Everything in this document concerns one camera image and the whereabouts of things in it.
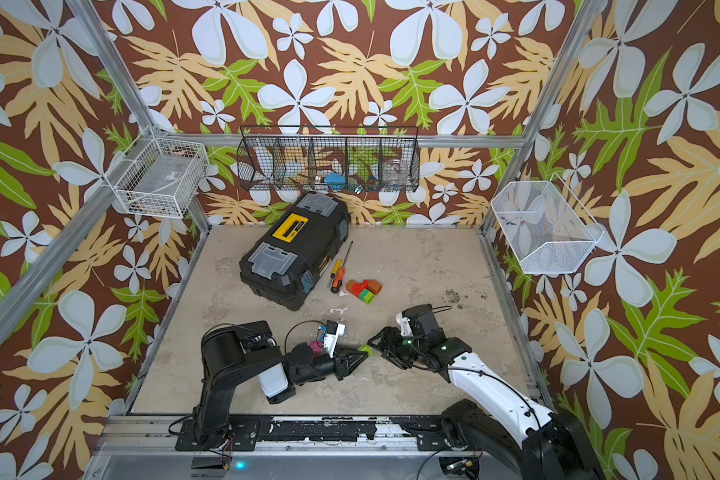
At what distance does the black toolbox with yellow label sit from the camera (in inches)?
34.5

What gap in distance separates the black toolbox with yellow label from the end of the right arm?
0.98ft

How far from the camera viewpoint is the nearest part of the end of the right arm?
1.98ft
